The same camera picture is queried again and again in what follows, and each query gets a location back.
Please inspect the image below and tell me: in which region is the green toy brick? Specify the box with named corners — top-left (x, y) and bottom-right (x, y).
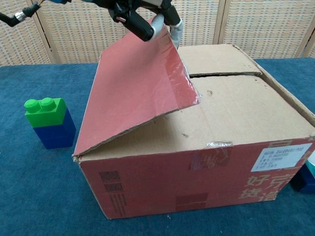
top-left (24, 97), bottom-right (65, 128)

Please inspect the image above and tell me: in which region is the blue grey book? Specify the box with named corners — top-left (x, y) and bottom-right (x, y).
top-left (290, 159), bottom-right (315, 193)

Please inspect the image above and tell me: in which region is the woven wooden folding screen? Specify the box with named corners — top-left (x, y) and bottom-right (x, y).
top-left (0, 0), bottom-right (315, 67)

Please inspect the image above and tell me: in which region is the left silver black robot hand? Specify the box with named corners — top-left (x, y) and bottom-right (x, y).
top-left (108, 0), bottom-right (184, 49)

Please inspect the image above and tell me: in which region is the blue toy brick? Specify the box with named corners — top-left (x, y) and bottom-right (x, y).
top-left (33, 108), bottom-right (77, 150)

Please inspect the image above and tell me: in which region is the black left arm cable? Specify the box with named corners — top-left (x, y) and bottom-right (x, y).
top-left (0, 0), bottom-right (47, 27)

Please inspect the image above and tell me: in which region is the red cardboard box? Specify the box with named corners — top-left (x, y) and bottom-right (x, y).
top-left (72, 26), bottom-right (315, 220)

